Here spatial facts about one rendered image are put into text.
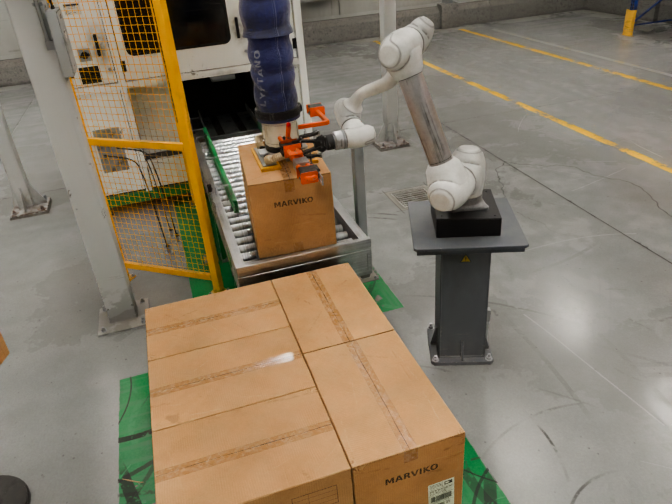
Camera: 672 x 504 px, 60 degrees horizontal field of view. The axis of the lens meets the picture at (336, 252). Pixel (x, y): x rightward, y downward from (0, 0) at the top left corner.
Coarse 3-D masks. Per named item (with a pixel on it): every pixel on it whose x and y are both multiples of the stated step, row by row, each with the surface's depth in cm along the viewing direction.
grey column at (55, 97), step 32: (32, 0) 266; (32, 32) 271; (32, 64) 277; (64, 96) 288; (64, 128) 295; (64, 160) 302; (96, 192) 314; (96, 224) 322; (96, 256) 330; (128, 288) 346; (128, 320) 354
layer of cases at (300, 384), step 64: (192, 320) 258; (256, 320) 254; (320, 320) 251; (384, 320) 247; (192, 384) 221; (256, 384) 218; (320, 384) 216; (384, 384) 213; (192, 448) 194; (256, 448) 192; (320, 448) 190; (384, 448) 188; (448, 448) 192
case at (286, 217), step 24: (264, 144) 319; (312, 144) 313; (288, 168) 285; (264, 192) 274; (288, 192) 277; (312, 192) 280; (264, 216) 280; (288, 216) 283; (312, 216) 286; (264, 240) 286; (288, 240) 289; (312, 240) 292; (336, 240) 295
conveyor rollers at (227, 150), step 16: (224, 144) 467; (240, 144) 462; (208, 160) 433; (224, 160) 435; (240, 176) 407; (224, 192) 380; (240, 192) 377; (224, 208) 357; (240, 208) 359; (240, 224) 336; (336, 224) 333; (240, 240) 320; (256, 256) 306
